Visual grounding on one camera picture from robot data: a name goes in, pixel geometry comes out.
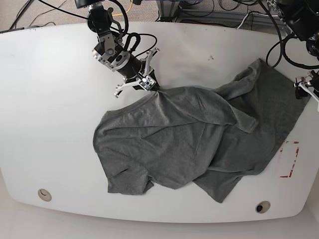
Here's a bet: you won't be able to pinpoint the red tape rectangle marking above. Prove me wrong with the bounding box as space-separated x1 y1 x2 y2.
277 141 300 178

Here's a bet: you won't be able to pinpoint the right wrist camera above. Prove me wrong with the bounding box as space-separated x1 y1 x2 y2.
139 78 154 91

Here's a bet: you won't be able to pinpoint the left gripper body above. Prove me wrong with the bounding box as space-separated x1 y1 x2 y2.
294 70 319 102

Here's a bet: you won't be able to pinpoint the left table grommet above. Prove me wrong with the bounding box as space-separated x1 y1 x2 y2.
38 189 52 202

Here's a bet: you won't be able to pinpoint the yellow cable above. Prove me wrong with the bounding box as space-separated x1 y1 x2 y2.
113 0 133 17

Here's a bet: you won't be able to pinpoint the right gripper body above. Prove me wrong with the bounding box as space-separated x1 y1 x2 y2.
113 47 159 97

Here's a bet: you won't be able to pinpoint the grey t-shirt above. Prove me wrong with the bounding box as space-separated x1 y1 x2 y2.
93 59 309 203

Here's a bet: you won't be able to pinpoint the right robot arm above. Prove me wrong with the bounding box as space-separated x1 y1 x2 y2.
75 0 160 97

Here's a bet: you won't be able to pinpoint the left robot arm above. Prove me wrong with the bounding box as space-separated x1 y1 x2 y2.
267 0 319 101

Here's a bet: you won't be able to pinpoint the table grommet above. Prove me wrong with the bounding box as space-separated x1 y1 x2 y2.
255 201 271 214
38 189 52 202

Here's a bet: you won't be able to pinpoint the right table grommet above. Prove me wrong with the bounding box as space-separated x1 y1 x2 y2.
255 201 271 214

